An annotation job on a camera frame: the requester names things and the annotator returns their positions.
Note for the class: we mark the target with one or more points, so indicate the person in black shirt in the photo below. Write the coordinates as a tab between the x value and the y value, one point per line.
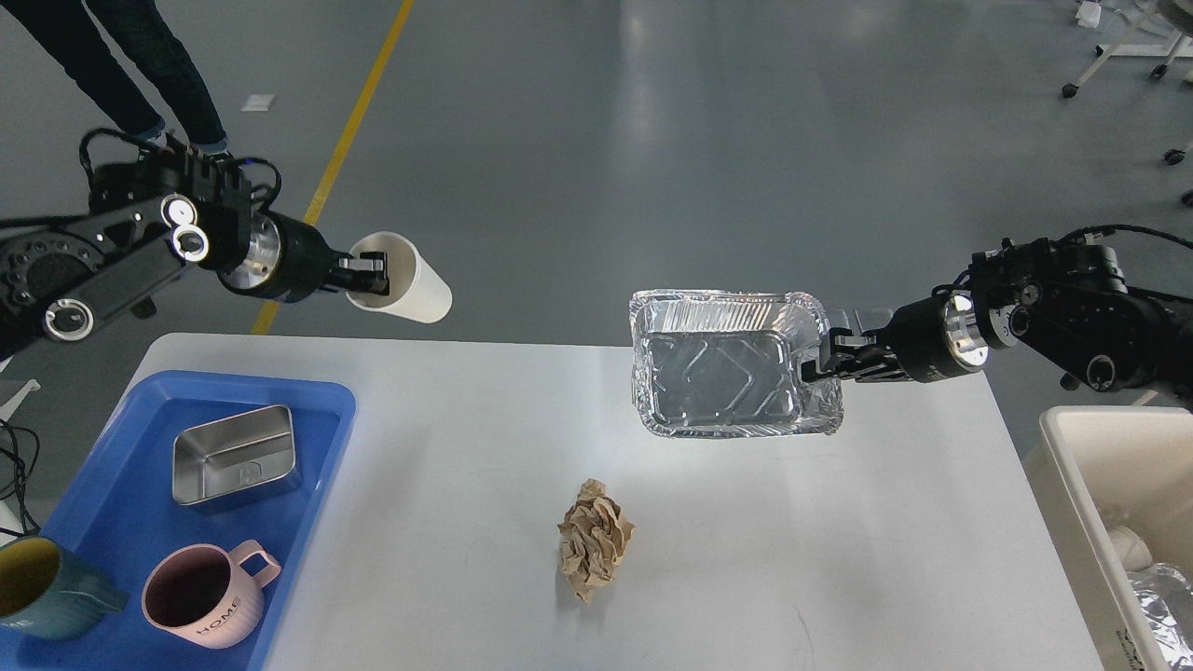
73	34

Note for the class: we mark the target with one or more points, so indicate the aluminium foil tray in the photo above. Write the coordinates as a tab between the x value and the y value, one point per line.
724	365

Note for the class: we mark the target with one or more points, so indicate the white paper scrap on floor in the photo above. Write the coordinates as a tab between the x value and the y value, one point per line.
258	102

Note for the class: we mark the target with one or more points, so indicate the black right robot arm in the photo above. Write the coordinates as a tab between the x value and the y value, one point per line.
1065	299

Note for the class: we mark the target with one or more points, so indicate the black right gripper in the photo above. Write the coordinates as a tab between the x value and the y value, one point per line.
930	340

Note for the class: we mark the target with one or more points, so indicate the square stainless steel tray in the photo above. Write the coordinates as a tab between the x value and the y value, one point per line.
235	461

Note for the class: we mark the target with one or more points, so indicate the brown paper ball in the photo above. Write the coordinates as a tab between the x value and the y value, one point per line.
593	538

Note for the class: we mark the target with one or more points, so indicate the white paper cup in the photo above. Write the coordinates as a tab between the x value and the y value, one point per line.
416	292

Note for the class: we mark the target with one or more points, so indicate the blue plastic tray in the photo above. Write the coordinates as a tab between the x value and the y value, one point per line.
119	514

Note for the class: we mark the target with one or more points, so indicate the beige plastic bin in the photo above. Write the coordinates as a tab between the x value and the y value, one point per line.
1100	466

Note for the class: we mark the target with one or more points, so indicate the teal and yellow mug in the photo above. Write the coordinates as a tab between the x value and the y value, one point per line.
51	593

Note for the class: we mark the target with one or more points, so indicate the white object in bin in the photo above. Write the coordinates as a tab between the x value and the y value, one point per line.
1130	549

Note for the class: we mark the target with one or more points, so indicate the white side table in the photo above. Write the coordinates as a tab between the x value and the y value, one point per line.
14	391

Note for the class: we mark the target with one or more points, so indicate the crumpled foil in bin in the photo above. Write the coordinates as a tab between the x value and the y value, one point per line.
1163	592

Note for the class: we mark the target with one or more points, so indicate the white chair legs with castors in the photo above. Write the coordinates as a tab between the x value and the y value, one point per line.
1130	103

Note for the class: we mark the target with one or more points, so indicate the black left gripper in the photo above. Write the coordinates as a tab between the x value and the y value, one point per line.
287	261

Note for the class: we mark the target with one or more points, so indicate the pink mug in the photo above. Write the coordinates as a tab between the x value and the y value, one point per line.
209	596

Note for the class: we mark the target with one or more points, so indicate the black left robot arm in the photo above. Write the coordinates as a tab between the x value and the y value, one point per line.
153	215

